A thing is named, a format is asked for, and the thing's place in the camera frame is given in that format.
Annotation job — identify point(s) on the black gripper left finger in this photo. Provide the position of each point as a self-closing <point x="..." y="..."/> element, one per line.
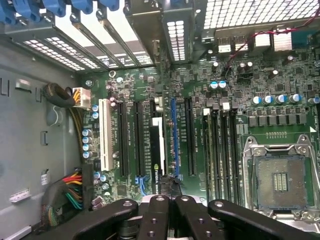
<point x="155" y="220"/>

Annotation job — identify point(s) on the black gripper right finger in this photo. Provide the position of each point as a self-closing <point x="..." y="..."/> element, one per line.
<point x="195" y="220"/>

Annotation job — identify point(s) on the black main power connector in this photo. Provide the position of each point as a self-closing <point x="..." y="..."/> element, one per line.
<point x="87" y="186"/>

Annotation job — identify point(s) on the black expansion slot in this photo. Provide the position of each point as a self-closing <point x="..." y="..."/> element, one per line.
<point x="191" y="137"/>
<point x="140" y="137"/>
<point x="123" y="137"/>

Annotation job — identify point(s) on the blue expansion slot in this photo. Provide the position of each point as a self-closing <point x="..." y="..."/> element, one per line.
<point x="175" y="137"/>

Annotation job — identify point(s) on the CPU socket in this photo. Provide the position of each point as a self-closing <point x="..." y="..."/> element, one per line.
<point x="281" y="180"/>

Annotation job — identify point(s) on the white expansion slot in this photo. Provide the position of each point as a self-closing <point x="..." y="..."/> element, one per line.
<point x="105" y="137"/>

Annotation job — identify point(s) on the silver socket cover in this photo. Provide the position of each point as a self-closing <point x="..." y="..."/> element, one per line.
<point x="295" y="216"/>

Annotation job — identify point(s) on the white power connector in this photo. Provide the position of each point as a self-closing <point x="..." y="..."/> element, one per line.
<point x="81" y="98"/>

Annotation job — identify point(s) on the green motherboard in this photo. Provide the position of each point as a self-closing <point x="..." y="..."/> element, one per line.
<point x="262" y="82"/>

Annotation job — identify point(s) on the black open PC case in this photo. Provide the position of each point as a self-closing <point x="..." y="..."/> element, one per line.
<point x="25" y="125"/>

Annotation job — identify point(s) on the silver port block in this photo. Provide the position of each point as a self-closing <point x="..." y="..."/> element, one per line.
<point x="232" y="44"/>
<point x="282" y="41"/>
<point x="262" y="41"/>

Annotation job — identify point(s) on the vented metal slot cover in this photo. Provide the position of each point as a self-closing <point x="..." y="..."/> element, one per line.
<point x="176" y="37"/>

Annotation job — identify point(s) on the blue port connector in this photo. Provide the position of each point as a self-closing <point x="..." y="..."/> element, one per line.
<point x="303" y="39"/>

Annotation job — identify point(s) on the blue slot clip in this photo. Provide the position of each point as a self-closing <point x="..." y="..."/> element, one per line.
<point x="82" y="6"/>
<point x="55" y="7"/>
<point x="110" y="5"/>
<point x="8" y="11"/>
<point x="28" y="10"/>

